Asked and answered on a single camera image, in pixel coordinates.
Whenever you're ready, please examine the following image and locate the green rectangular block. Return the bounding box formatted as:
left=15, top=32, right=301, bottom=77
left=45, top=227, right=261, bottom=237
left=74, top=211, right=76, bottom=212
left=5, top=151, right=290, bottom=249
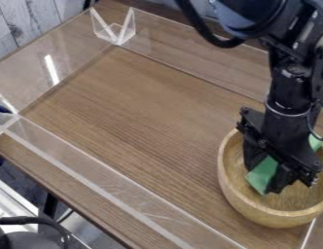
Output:
left=243, top=134, right=323, bottom=196

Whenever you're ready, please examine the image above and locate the black metal bracket with screw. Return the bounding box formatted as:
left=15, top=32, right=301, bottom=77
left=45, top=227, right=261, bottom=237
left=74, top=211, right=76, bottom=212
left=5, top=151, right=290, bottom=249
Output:
left=47, top=230, right=91, bottom=249

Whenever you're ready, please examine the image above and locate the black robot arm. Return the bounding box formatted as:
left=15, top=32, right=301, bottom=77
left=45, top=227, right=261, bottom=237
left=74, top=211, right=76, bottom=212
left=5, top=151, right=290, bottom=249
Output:
left=174, top=0, right=323, bottom=195

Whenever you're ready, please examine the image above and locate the light wooden bowl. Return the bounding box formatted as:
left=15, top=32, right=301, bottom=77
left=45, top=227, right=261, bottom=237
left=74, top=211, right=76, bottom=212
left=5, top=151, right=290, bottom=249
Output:
left=217, top=128, right=323, bottom=229

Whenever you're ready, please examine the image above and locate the black cable loop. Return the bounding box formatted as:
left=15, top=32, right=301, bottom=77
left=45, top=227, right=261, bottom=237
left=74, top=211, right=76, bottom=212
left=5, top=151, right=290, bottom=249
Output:
left=0, top=216, right=70, bottom=249

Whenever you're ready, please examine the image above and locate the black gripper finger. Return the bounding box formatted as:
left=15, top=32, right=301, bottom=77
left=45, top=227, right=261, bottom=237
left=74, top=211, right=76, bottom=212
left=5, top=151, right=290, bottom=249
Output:
left=243, top=136, right=266, bottom=171
left=263, top=162, right=300, bottom=195

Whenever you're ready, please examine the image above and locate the black table leg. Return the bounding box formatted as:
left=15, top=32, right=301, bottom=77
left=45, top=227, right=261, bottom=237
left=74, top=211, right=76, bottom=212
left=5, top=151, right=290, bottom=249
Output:
left=43, top=194, right=59, bottom=219

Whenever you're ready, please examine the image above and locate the clear acrylic corner bracket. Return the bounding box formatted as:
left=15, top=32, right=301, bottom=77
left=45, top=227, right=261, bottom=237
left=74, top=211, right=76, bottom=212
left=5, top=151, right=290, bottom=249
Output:
left=90, top=8, right=135, bottom=46

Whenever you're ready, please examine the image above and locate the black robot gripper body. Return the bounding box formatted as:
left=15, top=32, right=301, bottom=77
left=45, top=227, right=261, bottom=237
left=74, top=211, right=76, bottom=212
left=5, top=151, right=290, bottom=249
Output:
left=235, top=101, right=323, bottom=189

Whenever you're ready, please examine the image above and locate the blue object at left edge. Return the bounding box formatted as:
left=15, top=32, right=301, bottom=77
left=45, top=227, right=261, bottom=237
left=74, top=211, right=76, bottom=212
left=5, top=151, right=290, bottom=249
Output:
left=0, top=105, right=12, bottom=114

